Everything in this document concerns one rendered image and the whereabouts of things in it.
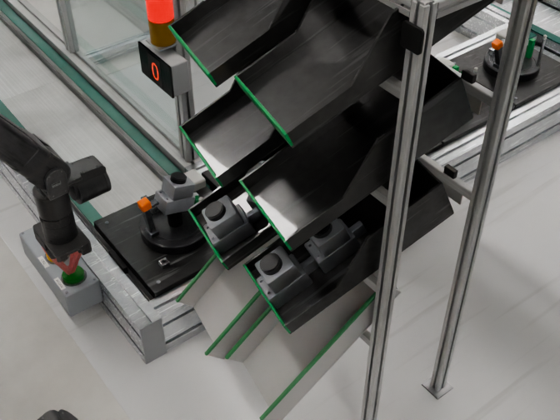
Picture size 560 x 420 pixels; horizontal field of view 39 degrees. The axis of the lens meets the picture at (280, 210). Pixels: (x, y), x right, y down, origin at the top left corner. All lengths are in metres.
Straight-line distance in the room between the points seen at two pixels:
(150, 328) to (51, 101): 0.83
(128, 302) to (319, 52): 0.68
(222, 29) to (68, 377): 0.74
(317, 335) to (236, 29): 0.48
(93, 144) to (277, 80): 1.01
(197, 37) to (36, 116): 1.03
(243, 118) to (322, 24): 0.22
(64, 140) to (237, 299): 0.76
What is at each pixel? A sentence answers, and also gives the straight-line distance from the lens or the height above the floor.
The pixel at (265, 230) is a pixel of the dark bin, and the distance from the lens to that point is 1.14.
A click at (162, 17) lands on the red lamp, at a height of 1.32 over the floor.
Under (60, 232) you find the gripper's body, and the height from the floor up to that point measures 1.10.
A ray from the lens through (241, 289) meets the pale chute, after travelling 1.31.
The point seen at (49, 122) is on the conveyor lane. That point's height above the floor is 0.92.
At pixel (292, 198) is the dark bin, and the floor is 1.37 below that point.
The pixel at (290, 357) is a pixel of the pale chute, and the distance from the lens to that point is 1.23.
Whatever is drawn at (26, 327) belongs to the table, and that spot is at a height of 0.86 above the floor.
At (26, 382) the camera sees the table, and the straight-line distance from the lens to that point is 1.51.
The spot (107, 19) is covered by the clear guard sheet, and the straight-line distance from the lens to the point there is 1.87.
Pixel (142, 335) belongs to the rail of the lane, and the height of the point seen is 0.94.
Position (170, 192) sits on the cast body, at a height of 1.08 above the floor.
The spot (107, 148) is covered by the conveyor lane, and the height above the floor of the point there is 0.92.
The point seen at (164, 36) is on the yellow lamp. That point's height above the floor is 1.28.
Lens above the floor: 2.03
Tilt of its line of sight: 42 degrees down
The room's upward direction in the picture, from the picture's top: straight up
